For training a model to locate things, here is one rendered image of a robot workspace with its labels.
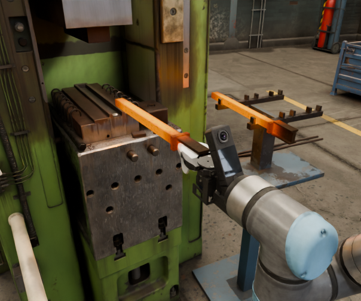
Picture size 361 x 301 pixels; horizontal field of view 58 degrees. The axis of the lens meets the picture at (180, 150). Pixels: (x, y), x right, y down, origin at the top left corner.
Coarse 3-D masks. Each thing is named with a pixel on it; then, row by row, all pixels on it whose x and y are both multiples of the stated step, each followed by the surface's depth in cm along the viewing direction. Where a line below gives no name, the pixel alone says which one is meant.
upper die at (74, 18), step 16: (48, 0) 99; (64, 0) 87; (80, 0) 89; (96, 0) 91; (112, 0) 93; (128, 0) 95; (48, 16) 104; (64, 16) 88; (80, 16) 90; (96, 16) 92; (112, 16) 95; (128, 16) 97
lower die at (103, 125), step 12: (96, 84) 141; (60, 96) 130; (72, 96) 127; (84, 96) 127; (108, 96) 126; (84, 108) 114; (96, 108) 114; (84, 120) 107; (96, 120) 105; (108, 120) 107; (120, 120) 109; (132, 120) 112; (84, 132) 104; (96, 132) 106; (108, 132) 109; (120, 132) 111
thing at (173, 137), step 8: (120, 104) 99; (128, 104) 97; (128, 112) 95; (136, 112) 90; (144, 112) 90; (144, 120) 86; (152, 120) 85; (152, 128) 83; (160, 128) 79; (168, 128) 79; (160, 136) 80; (168, 136) 77; (176, 136) 73; (184, 136) 74; (176, 144) 74; (184, 144) 71; (192, 144) 70; (200, 144) 70; (200, 152) 67
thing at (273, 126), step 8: (216, 96) 127; (224, 96) 126; (224, 104) 123; (232, 104) 118; (240, 104) 117; (240, 112) 114; (248, 112) 110; (256, 112) 110; (256, 120) 107; (264, 120) 104; (272, 120) 104; (272, 128) 101; (280, 128) 98; (288, 128) 95; (280, 136) 99; (288, 136) 96; (288, 144) 96
